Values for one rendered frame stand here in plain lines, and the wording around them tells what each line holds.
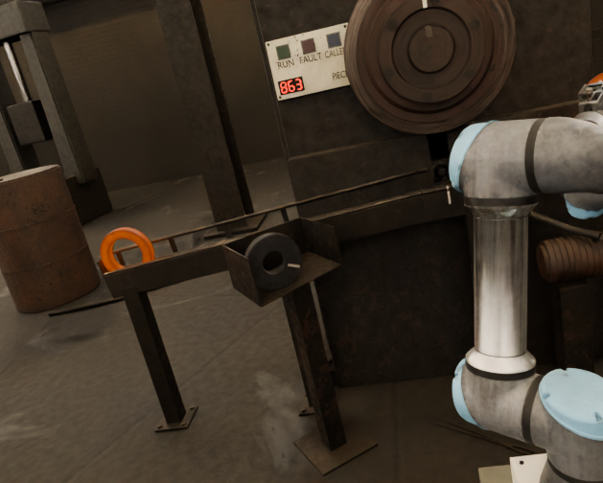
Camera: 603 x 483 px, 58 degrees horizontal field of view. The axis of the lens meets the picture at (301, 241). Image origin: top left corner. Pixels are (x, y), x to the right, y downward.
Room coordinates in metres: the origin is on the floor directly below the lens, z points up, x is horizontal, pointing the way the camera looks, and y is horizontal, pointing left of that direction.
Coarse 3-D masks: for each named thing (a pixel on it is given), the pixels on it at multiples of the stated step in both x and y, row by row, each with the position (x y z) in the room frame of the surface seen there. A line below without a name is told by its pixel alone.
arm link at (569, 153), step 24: (552, 120) 0.80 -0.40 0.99; (576, 120) 0.79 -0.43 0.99; (552, 144) 0.77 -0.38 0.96; (576, 144) 0.76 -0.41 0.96; (600, 144) 0.76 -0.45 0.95; (552, 168) 0.76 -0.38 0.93; (576, 168) 0.75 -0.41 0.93; (600, 168) 0.75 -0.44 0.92; (552, 192) 0.79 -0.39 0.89; (576, 192) 0.78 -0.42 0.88; (600, 192) 0.79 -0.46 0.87
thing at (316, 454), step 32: (288, 224) 1.60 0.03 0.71; (320, 224) 1.50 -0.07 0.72; (320, 256) 1.54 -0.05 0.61; (256, 288) 1.33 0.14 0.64; (288, 288) 1.38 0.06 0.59; (320, 352) 1.46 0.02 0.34; (320, 384) 1.45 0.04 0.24; (320, 416) 1.45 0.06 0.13; (320, 448) 1.46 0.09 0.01; (352, 448) 1.43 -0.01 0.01
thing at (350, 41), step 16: (368, 0) 1.62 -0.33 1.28; (496, 0) 1.56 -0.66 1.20; (352, 16) 1.63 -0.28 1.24; (512, 16) 1.55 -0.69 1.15; (352, 32) 1.63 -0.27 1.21; (512, 32) 1.55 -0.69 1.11; (352, 48) 1.63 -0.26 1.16; (512, 48) 1.55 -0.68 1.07; (352, 64) 1.64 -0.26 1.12; (352, 80) 1.64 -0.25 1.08; (496, 80) 1.56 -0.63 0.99; (368, 96) 1.63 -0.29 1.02; (496, 96) 1.56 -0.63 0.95; (384, 112) 1.62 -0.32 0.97; (464, 112) 1.58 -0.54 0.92; (480, 112) 1.57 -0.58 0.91; (400, 128) 1.62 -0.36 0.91; (416, 128) 1.61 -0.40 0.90; (432, 128) 1.60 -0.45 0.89; (448, 128) 1.59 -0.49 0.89
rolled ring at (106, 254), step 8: (112, 232) 1.83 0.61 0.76; (120, 232) 1.82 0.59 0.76; (128, 232) 1.81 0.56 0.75; (136, 232) 1.82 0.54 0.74; (104, 240) 1.83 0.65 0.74; (112, 240) 1.83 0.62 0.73; (136, 240) 1.81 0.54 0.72; (144, 240) 1.81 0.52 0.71; (104, 248) 1.83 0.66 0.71; (144, 248) 1.81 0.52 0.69; (152, 248) 1.83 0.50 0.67; (104, 256) 1.84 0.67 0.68; (112, 256) 1.86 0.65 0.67; (144, 256) 1.81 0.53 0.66; (152, 256) 1.82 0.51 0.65; (104, 264) 1.84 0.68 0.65; (112, 264) 1.83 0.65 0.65; (120, 264) 1.86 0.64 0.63
